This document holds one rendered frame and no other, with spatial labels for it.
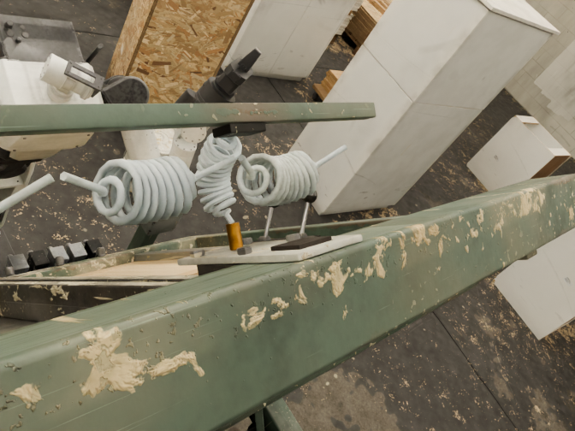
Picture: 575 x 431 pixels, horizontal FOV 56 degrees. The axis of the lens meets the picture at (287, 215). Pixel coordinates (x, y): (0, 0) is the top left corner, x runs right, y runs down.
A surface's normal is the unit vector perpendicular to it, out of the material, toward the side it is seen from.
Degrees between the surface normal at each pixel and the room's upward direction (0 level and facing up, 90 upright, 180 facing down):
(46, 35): 23
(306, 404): 0
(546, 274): 90
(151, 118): 36
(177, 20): 90
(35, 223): 0
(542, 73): 90
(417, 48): 90
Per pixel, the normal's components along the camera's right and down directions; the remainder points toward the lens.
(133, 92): 0.49, 0.24
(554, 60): -0.73, 0.08
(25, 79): 0.66, -0.29
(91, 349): 0.72, -0.08
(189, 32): 0.26, 0.76
